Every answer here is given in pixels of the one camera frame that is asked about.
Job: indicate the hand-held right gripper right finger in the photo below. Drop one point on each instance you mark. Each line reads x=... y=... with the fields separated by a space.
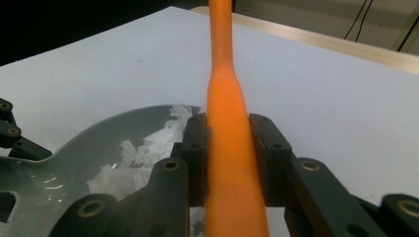
x=273 y=158

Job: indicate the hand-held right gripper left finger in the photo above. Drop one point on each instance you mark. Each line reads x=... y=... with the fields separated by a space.
x=197 y=158

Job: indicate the orange brush with grey bristles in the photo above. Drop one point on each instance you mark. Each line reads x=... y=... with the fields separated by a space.
x=230 y=148

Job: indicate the pile of white paper scraps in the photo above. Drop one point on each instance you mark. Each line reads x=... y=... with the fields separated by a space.
x=138 y=158

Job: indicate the grey dustpan with orange edge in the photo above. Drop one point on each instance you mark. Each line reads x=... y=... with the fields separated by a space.
x=99 y=138

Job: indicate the white table mat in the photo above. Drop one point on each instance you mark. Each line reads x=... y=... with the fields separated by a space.
x=329 y=115

